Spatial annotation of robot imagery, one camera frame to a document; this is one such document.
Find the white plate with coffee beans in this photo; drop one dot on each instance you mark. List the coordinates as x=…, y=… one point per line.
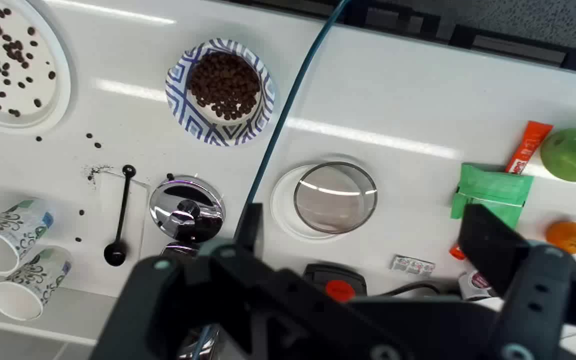
x=34, y=70

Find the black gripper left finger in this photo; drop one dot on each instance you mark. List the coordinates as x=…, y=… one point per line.
x=271, y=315

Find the black measuring spoon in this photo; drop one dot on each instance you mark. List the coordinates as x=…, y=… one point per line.
x=117, y=251

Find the clear round blender lid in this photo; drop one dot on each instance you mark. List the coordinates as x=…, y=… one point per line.
x=334, y=197

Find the small orange fruit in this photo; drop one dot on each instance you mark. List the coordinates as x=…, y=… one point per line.
x=562, y=235

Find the small white plate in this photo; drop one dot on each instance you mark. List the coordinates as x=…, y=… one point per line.
x=283, y=206

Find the green apple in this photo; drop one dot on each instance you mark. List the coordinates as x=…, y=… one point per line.
x=559, y=154

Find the blue patterned bowl of beans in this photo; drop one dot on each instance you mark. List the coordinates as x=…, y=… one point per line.
x=221, y=93

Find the orange sachet packet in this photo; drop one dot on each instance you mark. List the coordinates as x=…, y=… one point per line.
x=533, y=138

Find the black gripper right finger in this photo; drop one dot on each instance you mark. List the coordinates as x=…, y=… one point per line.
x=536, y=283

